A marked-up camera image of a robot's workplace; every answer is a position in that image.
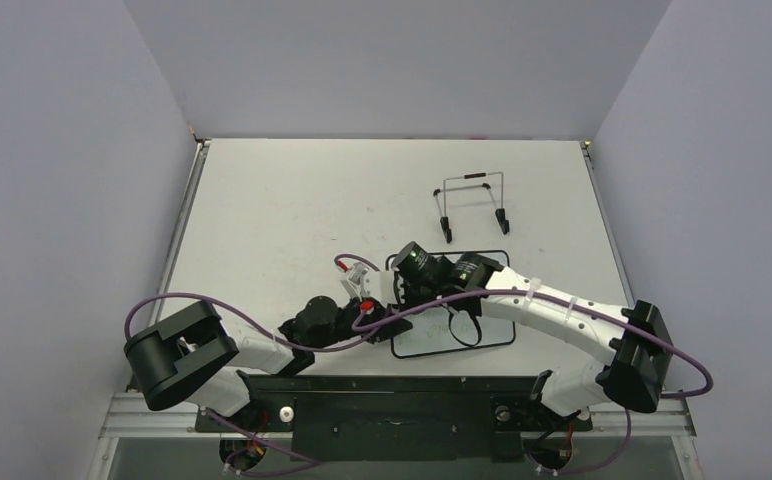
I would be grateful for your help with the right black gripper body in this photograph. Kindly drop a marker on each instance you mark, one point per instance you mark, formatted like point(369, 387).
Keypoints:
point(398, 287)

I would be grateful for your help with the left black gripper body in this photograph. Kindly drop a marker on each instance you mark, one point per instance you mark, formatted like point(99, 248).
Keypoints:
point(345, 319)

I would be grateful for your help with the black framed whiteboard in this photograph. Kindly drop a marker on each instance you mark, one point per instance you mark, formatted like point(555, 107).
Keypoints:
point(435, 331)

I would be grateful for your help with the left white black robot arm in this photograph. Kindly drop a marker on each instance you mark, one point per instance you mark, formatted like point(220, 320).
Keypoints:
point(199, 354)

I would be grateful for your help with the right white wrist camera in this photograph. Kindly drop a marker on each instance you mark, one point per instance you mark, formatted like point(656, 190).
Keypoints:
point(379, 286)

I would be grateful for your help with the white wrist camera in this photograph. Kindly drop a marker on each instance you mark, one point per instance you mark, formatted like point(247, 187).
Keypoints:
point(358, 281)
point(379, 286)

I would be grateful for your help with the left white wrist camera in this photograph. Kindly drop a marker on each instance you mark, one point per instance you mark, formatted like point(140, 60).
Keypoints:
point(358, 281)

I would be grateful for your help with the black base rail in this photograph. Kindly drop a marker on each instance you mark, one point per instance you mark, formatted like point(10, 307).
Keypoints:
point(394, 418)

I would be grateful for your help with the wire display stand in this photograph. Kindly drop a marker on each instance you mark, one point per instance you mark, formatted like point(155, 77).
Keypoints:
point(492, 183)

